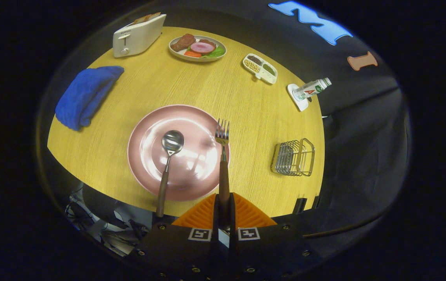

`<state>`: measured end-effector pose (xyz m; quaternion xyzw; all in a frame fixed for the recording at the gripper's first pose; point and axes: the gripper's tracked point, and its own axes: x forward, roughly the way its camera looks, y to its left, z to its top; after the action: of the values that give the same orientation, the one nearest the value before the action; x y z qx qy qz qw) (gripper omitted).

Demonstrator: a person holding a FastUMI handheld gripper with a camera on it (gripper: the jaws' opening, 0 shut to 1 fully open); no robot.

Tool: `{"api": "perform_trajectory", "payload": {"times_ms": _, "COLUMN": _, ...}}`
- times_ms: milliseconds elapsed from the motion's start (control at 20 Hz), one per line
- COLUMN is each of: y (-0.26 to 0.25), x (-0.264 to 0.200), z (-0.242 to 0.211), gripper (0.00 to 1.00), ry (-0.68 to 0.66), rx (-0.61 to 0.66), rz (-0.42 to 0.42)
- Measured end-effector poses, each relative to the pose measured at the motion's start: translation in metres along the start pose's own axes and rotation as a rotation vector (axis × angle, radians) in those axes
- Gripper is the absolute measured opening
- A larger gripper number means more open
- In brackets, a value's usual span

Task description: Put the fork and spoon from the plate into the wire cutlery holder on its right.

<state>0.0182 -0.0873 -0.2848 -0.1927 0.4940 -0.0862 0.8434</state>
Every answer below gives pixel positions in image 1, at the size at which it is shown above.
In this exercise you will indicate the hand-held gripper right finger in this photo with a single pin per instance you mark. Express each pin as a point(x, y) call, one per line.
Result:
point(270, 249)

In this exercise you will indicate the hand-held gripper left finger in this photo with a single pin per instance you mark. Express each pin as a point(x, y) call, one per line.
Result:
point(184, 249)

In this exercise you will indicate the black table edge clamp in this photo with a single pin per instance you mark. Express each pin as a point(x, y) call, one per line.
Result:
point(299, 205)
point(316, 201)

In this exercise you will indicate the pink plate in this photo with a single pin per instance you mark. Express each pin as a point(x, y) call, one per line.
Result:
point(191, 171)

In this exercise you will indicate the white square coaster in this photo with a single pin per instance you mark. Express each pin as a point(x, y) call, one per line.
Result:
point(300, 104)

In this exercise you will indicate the white bottle with red label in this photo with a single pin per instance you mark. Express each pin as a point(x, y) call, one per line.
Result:
point(311, 89)

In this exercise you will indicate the white divided bean tray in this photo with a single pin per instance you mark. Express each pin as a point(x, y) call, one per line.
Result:
point(260, 69)

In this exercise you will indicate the blue towel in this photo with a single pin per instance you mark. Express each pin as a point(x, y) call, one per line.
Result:
point(86, 95)

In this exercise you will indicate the orange tomato slice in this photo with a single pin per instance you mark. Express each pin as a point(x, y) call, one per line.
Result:
point(192, 54)

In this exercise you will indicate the grey food plate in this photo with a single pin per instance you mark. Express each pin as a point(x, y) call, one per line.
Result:
point(176, 52)

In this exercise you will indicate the green lettuce leaf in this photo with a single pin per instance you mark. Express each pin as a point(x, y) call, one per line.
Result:
point(218, 52)

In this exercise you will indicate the pink ham slice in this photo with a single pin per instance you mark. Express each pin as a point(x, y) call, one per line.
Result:
point(202, 47)

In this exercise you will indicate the large brown meat piece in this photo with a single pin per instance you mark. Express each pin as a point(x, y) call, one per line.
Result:
point(182, 42)

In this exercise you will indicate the small brown meat piece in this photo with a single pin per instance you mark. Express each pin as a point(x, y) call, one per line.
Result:
point(207, 41)

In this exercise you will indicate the white toaster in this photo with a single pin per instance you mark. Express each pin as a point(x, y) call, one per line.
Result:
point(141, 37)

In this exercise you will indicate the brown toast slice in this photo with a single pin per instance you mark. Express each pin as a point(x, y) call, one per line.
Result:
point(141, 19)
point(152, 15)

